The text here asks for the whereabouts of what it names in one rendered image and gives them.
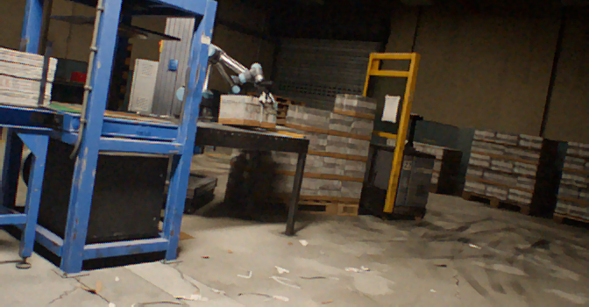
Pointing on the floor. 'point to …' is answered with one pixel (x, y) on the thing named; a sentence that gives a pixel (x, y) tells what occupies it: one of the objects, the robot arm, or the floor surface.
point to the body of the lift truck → (406, 209)
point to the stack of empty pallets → (282, 104)
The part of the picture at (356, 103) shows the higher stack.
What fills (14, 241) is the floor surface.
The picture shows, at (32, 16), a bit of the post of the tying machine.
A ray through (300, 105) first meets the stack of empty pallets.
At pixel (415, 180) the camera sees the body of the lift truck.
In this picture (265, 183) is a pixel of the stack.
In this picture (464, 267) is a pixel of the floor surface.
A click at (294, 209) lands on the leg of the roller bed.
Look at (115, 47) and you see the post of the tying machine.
